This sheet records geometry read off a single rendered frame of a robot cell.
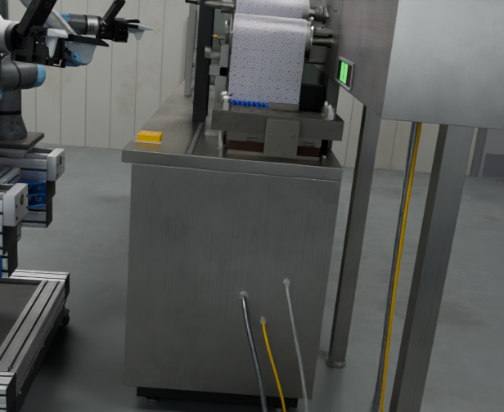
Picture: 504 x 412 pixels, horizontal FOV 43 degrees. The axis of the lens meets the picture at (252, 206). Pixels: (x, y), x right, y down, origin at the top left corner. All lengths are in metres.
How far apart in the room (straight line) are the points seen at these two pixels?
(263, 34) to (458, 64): 0.91
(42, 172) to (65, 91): 3.70
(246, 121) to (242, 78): 0.23
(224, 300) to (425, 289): 0.75
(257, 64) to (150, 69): 3.83
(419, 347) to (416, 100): 0.60
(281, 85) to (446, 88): 0.89
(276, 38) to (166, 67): 3.82
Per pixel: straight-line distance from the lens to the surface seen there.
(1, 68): 1.67
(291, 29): 2.14
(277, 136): 1.94
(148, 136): 2.05
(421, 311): 1.57
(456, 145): 1.46
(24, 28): 1.56
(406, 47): 1.33
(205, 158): 1.92
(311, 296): 2.07
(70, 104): 6.06
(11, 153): 2.41
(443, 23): 1.34
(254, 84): 2.14
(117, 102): 5.99
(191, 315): 2.09
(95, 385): 2.44
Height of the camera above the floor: 1.32
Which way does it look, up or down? 17 degrees down
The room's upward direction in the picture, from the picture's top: 5 degrees clockwise
